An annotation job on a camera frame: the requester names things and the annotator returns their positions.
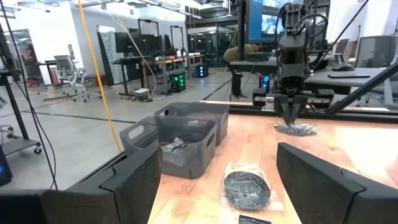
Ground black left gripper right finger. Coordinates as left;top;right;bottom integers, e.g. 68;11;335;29
275;142;398;224

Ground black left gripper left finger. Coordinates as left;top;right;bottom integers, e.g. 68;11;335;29
42;146;163;224

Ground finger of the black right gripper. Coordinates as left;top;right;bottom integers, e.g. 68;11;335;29
290;95;308;127
274;95;292;125

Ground black hair ties bag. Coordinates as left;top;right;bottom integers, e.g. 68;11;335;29
273;123;317;138
220;161;284;215

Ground grey round bagged parts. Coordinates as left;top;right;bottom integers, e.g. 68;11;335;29
160;132;206;169

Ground dark shave cream tube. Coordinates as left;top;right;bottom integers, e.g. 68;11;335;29
238;214;272;224

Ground grey office desk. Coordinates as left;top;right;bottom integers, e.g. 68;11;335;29
229;57;398;96

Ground computer tower blue lights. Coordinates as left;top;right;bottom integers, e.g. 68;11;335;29
196;63;209;78
259;73;271;93

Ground black computer mouse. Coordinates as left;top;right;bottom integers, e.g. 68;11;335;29
331;63;355;72

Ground person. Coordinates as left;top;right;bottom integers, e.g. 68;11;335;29
223;43;264;100

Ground black mouse pad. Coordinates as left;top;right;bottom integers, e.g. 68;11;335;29
326;73;371;79

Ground large blue screen monitor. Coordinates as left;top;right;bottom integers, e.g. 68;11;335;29
247;0;304;44

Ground black monitor stand pole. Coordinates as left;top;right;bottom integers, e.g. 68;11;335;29
236;0;248;62

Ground grey plastic bin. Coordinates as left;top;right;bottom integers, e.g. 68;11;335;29
119;114;218;180
154;101;231;147

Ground black slanted support pole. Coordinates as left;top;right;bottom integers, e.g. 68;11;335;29
326;60;398;115

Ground grey mesh office chair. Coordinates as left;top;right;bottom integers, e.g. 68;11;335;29
354;34;398;110

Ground white floor box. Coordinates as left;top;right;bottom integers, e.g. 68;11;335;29
132;88;150;101

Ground computer tower green lights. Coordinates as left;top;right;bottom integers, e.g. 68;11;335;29
169;72;187;93

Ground white office chair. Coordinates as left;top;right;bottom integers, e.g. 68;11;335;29
53;55;103;103

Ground patterned grey curtain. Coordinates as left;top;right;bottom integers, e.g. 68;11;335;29
98;30;125;86

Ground black rolling cart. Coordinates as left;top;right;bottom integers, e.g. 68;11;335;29
0;24;43;156

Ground yellow hanging cable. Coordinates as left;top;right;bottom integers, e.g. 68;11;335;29
76;0;123;152

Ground black hanging cable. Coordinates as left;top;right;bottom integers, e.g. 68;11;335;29
0;0;58;190

